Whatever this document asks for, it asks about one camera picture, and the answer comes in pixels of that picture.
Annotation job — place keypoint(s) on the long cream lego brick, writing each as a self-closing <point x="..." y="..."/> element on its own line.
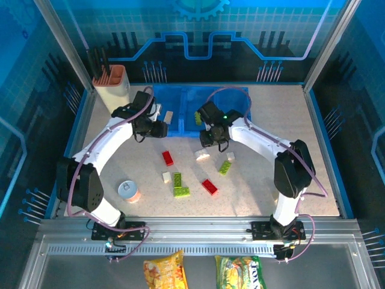
<point x="169" y="117"/>

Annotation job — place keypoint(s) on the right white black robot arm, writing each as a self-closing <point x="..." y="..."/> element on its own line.
<point x="288" y="174"/>

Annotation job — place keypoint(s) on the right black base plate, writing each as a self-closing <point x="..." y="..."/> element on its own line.
<point x="261" y="230"/>

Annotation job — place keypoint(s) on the aluminium frame post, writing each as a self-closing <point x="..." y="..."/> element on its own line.
<point x="64" y="45"/>
<point x="331" y="45"/>

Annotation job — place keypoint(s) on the right aluminium frame post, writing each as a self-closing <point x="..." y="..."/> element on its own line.
<point x="331" y="45"/>

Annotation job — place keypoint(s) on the slotted metal strip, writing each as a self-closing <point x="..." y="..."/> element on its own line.
<point x="195" y="250"/>

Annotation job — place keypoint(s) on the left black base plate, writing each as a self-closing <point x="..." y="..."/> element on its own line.
<point x="135" y="230"/>

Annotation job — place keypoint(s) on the tin can with pink label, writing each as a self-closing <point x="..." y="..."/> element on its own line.
<point x="128" y="191"/>

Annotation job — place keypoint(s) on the small white lego brick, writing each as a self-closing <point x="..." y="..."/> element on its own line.
<point x="230" y="156"/>

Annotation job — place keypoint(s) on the wide green lego brick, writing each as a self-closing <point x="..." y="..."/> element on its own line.
<point x="181" y="192"/>

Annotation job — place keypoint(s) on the blue three-compartment bin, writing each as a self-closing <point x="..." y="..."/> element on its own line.
<point x="174" y="99"/>

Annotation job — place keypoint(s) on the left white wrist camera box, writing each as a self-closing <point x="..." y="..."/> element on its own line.
<point x="157" y="110"/>

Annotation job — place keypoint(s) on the cream holder with pink rim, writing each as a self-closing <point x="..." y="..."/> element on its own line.
<point x="112" y="88"/>

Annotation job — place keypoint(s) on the long red lego brick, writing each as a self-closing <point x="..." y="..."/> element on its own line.
<point x="168" y="158"/>
<point x="209" y="187"/>

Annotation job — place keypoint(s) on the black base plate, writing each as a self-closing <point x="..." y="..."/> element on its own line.
<point x="135" y="230"/>
<point x="261" y="230"/>

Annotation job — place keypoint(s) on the left aluminium frame post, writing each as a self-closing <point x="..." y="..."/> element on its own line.
<point x="64" y="45"/>

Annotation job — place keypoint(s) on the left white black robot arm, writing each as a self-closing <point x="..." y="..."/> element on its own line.
<point x="99" y="147"/>

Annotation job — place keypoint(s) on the aluminium front rail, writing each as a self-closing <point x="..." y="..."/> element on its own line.
<point x="198" y="228"/>

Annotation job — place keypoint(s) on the yellow snack bag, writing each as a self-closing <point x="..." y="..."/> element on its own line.
<point x="165" y="271"/>

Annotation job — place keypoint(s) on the green snack bag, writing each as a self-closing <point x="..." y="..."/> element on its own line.
<point x="240" y="272"/>

